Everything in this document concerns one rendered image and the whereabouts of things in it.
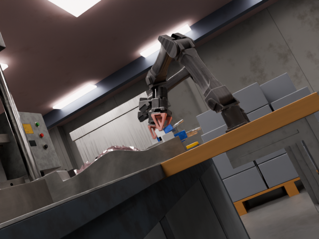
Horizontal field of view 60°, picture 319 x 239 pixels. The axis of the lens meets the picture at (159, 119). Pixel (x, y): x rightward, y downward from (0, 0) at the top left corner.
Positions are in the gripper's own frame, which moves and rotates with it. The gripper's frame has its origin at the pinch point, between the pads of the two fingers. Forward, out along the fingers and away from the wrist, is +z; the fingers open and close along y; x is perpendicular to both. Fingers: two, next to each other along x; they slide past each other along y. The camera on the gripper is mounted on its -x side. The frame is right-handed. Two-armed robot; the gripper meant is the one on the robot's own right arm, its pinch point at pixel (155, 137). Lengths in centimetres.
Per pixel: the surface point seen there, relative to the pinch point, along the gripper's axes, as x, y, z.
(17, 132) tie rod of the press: -69, 27, 0
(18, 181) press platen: -62, 32, 25
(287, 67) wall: 149, -585, -164
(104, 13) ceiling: -167, -239, -179
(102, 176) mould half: 6, 72, 9
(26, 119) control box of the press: -86, 3, -7
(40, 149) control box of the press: -76, 1, 11
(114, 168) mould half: 9, 71, 7
